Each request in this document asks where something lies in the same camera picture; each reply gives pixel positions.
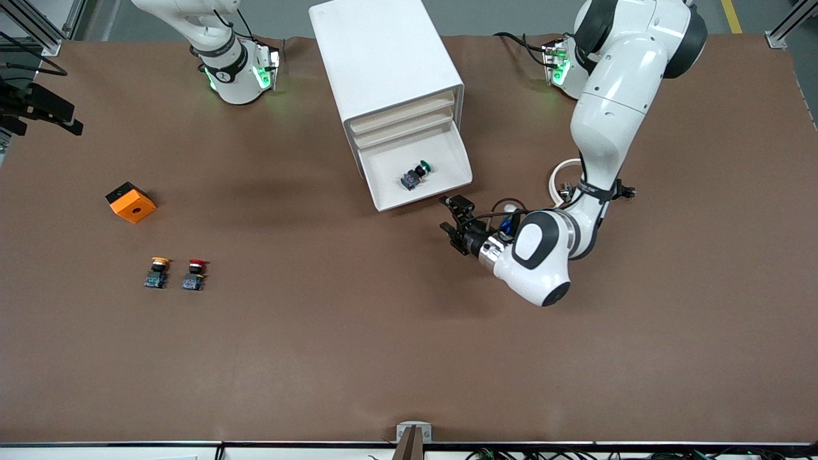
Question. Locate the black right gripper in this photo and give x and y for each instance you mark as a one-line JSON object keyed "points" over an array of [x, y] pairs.
{"points": [[39, 102]]}

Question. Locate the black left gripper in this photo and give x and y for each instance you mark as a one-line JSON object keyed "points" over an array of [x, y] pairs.
{"points": [[473, 239]]}

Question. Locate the green push button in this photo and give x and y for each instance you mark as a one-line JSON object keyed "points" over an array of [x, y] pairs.
{"points": [[415, 176]]}

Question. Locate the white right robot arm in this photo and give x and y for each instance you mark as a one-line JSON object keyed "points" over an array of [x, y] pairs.
{"points": [[230, 83]]}

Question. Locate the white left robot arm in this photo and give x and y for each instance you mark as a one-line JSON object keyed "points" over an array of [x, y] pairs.
{"points": [[607, 115]]}

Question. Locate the orange black button box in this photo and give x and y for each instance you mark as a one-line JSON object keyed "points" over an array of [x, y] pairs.
{"points": [[134, 207]]}

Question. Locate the yellow push button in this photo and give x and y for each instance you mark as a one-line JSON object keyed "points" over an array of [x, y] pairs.
{"points": [[156, 276]]}

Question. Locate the red push button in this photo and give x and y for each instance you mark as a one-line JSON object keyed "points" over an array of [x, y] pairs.
{"points": [[193, 278]]}

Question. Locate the white curved pipe clamp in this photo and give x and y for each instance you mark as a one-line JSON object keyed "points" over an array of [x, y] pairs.
{"points": [[553, 181]]}

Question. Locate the brown table mat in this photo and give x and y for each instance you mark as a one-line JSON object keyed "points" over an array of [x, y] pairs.
{"points": [[409, 351]]}

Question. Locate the small black white clip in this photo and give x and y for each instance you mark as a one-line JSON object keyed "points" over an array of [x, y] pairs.
{"points": [[629, 191]]}

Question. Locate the aluminium frame profile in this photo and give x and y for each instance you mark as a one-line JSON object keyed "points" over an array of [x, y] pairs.
{"points": [[781, 33], [45, 38]]}

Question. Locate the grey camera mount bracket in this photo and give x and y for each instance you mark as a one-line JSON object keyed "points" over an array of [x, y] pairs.
{"points": [[414, 441]]}

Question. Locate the white table edge rail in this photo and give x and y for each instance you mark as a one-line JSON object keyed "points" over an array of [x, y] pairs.
{"points": [[128, 452]]}

